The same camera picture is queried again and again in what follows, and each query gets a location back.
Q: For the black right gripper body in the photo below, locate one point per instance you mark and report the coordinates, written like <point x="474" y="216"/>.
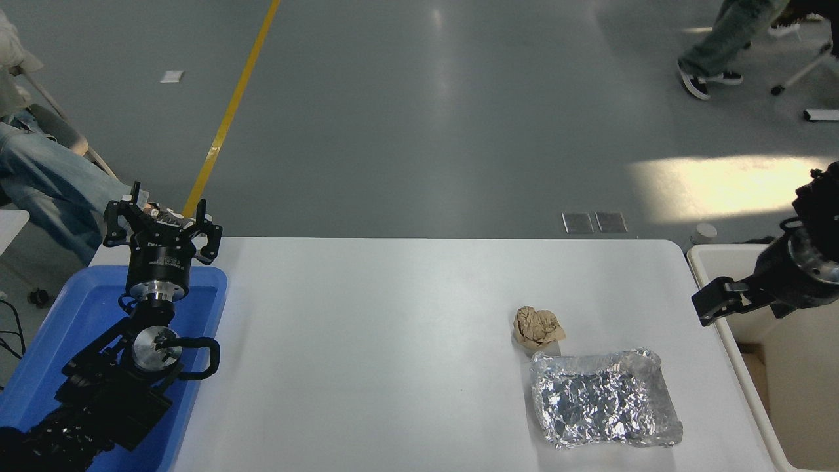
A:
<point x="777" y="278"/>

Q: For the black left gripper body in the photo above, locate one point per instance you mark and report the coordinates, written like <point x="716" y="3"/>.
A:
<point x="160" y="259"/>

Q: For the silver foil tray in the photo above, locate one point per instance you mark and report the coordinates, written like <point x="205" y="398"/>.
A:
<point x="603" y="400"/>

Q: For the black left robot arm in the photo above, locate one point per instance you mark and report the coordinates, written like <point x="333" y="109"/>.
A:
<point x="105" y="393"/>

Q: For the metal floor plate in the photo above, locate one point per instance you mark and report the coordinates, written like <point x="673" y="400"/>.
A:
<point x="611" y="221"/>
<point x="577" y="222"/>

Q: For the large pale plastic bin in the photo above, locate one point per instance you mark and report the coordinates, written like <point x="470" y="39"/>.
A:
<point x="727" y="262"/>

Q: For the black fabric item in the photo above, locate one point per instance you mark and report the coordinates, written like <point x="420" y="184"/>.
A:
<point x="767" y="240"/>

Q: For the white round cylinder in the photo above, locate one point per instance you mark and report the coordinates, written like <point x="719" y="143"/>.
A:
<point x="704" y="233"/>

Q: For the blue plastic tray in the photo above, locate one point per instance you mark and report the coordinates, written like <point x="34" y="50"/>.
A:
<point x="78" y="308"/>

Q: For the grey folding chair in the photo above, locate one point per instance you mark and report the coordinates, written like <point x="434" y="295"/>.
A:
<point x="62" y="131"/>

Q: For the white side table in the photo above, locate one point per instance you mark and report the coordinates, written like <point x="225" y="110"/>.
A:
<point x="10" y="226"/>

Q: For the black caster wheel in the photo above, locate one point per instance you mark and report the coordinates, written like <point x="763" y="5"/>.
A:
<point x="39" y="297"/>

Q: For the white paper floor tag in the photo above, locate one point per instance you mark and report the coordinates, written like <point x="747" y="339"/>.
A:
<point x="172" y="77"/>

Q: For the white floor bar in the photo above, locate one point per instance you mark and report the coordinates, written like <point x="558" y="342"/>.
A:
<point x="820" y="115"/>

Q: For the crumpled tan paper ball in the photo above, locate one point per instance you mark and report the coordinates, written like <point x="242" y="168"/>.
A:
<point x="537" y="326"/>

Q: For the white office chair base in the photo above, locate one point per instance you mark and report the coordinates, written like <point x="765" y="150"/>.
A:
<point x="806" y="69"/>

